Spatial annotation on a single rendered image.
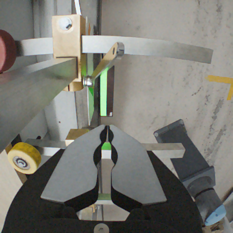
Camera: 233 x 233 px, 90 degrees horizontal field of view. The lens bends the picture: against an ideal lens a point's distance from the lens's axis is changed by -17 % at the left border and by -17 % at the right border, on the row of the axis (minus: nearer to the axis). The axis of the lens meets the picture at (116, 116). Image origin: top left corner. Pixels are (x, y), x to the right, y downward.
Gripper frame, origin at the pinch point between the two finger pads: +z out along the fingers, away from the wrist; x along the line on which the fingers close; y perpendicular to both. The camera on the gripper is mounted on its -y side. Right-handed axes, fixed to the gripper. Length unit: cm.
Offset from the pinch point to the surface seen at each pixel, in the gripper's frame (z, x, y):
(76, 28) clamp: 13.8, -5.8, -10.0
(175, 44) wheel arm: 14.8, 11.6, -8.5
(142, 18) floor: 101, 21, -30
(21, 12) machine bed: 32.3, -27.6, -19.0
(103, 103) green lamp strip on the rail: 30.7, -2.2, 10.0
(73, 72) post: 11.3, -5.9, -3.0
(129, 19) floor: 101, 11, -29
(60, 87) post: 5.2, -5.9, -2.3
